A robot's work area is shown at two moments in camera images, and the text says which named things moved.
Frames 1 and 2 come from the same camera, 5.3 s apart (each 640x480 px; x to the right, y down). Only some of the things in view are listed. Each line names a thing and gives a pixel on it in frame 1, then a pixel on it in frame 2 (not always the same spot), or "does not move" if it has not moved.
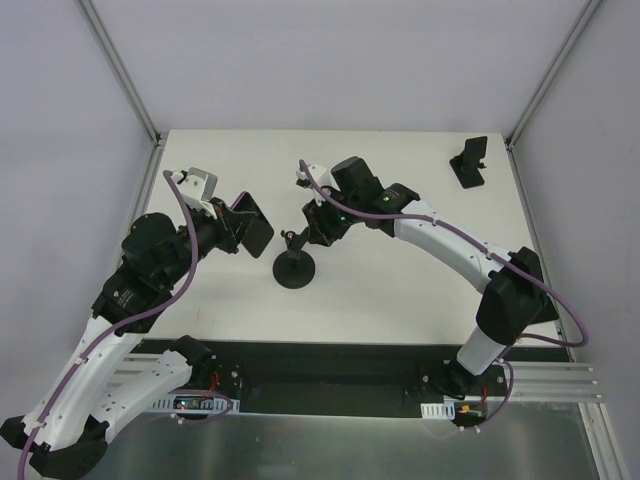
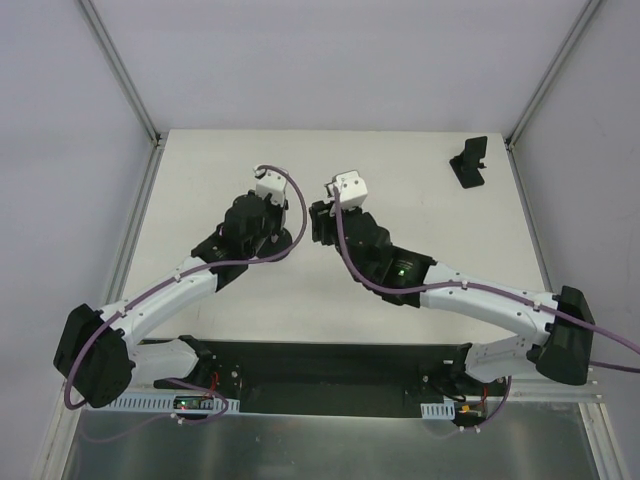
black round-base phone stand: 294,268 -> 274,243
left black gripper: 230,226 -> 279,239
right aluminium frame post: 513,136 does not move
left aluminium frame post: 117,68 does not move
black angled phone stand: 466,165 does not move
